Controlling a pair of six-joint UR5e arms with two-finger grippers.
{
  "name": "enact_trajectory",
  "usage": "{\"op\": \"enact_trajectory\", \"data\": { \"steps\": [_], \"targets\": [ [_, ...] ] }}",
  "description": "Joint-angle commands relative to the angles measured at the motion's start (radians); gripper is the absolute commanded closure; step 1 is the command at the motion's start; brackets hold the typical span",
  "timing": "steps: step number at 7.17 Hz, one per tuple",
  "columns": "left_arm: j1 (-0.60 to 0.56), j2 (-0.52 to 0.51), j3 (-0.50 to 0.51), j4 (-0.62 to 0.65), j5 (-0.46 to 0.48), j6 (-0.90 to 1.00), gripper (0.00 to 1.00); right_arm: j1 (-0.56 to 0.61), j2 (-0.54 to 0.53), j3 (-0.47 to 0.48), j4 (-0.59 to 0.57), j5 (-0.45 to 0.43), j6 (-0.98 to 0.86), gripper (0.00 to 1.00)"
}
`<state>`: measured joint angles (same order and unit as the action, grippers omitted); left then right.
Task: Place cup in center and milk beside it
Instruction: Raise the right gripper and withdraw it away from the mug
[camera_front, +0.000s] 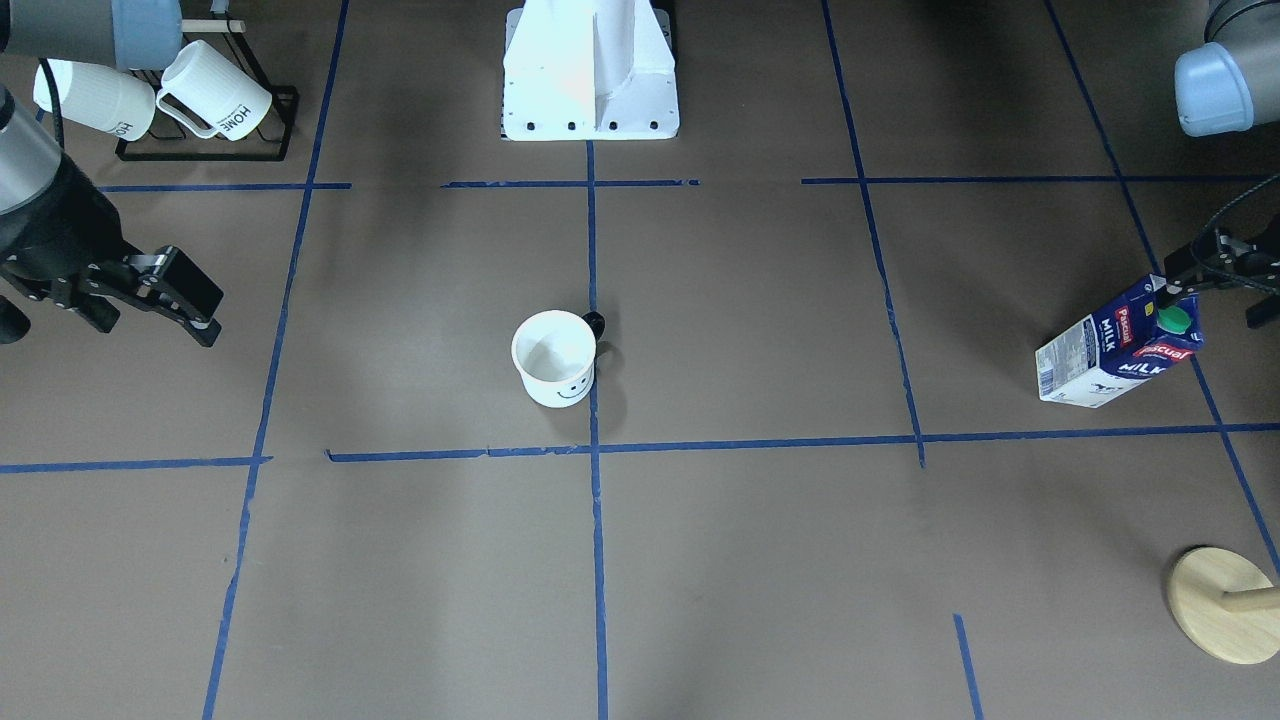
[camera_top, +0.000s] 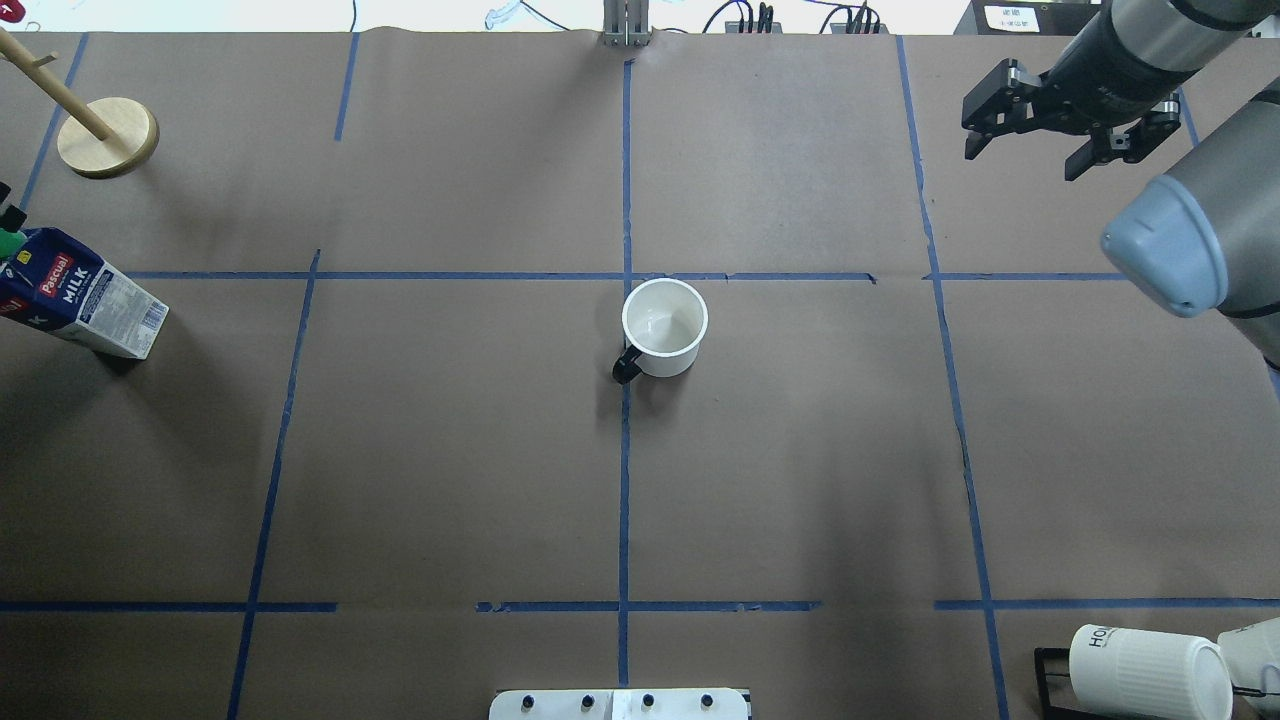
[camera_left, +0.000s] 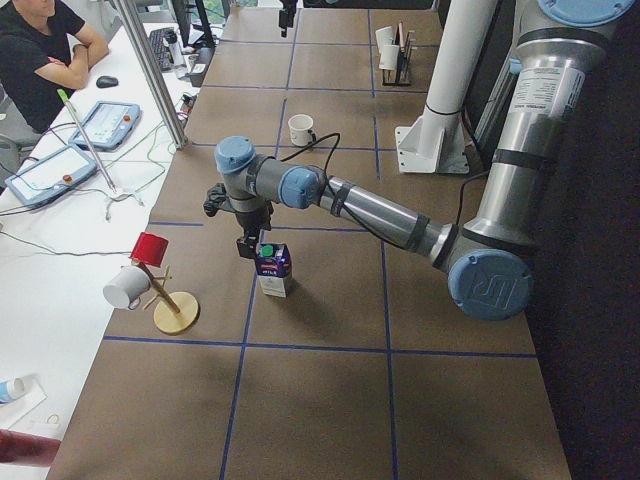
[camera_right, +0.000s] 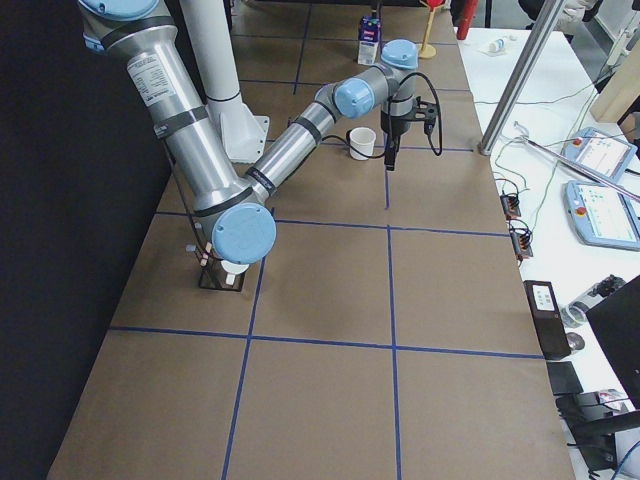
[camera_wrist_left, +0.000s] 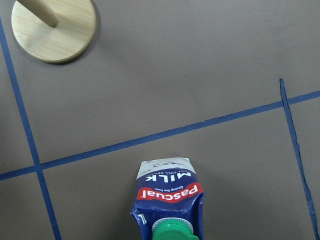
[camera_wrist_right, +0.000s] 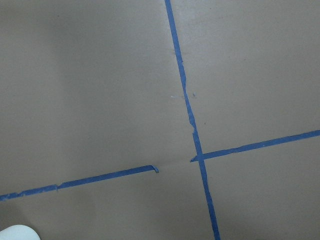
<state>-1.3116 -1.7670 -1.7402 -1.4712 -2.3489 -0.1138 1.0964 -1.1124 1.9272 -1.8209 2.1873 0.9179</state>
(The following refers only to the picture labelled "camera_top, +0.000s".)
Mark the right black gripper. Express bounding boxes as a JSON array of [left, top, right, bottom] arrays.
[[961, 59, 1181, 182]]

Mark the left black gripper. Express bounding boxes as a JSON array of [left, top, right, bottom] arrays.
[[0, 182, 27, 233]]

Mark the blue Pascual milk carton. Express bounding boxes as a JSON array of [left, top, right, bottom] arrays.
[[1, 228, 169, 360]]

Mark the white mug black handle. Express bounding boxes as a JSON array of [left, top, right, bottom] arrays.
[[611, 278, 709, 386]]

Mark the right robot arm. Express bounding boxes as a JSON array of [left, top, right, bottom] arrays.
[[961, 1, 1279, 368]]

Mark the white ribbed cup on rack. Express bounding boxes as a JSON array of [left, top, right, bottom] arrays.
[[1068, 624, 1234, 719]]

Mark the wooden mug tree stand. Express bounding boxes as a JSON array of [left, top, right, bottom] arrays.
[[1, 29, 159, 179]]

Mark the black box with label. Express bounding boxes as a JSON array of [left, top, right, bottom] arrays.
[[954, 1, 1107, 37]]

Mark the brown paper table cover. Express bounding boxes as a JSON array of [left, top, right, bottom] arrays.
[[3, 28, 1277, 719]]

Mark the aluminium profile post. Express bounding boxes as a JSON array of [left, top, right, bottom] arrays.
[[600, 0, 652, 47]]

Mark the black wire cup rack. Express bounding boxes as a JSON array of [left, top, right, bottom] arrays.
[[1033, 647, 1094, 719]]

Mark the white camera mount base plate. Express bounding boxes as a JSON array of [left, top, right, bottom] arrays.
[[488, 687, 754, 719]]

